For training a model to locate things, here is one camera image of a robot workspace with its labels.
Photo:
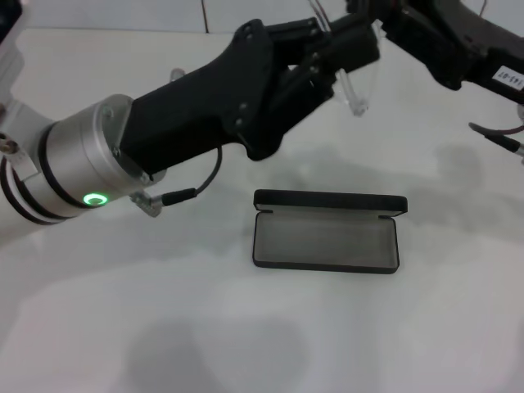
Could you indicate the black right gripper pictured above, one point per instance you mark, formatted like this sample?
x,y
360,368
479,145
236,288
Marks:
x,y
462,45

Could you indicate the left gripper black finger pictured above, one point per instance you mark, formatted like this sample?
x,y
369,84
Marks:
x,y
352,34

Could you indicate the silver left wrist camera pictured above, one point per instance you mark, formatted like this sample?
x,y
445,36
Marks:
x,y
10,61

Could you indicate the clear white glasses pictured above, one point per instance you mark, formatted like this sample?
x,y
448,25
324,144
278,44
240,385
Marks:
x,y
356,102

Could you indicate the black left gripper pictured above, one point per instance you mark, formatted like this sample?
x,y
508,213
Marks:
x,y
196,118

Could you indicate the black glasses case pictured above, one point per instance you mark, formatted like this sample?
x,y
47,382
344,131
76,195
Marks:
x,y
327,200

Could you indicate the silver wrist port knob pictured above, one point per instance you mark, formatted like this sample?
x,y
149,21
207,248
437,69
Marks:
x,y
177,74

